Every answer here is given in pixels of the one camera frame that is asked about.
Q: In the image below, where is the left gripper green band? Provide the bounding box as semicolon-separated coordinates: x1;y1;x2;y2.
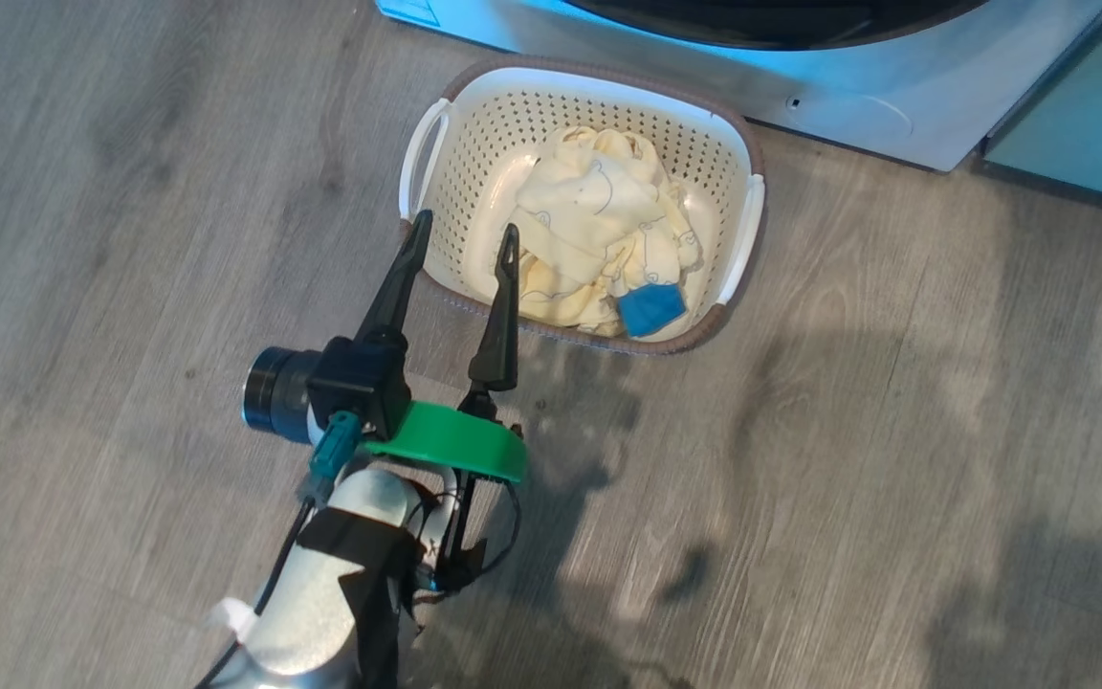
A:
360;211;527;589

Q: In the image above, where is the cream printed garment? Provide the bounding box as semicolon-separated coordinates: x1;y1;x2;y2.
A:
511;126;705;336

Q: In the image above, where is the small blue cloth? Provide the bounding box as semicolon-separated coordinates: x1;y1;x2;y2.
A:
616;282;688;339

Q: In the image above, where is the cream perforated laundry basket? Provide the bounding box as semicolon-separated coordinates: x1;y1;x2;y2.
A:
398;56;768;357

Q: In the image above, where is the blue sticker on washing machine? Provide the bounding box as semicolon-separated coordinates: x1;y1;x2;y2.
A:
379;0;440;28

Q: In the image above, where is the white washing machine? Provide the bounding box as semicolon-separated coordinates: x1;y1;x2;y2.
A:
374;0;1102;173

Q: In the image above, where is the white tape tag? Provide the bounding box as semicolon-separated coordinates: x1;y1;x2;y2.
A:
207;598;260;642

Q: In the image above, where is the pale teal cabinet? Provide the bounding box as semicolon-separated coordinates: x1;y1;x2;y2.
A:
981;0;1102;221

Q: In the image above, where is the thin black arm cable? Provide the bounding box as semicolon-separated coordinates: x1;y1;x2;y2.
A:
195;498;315;689

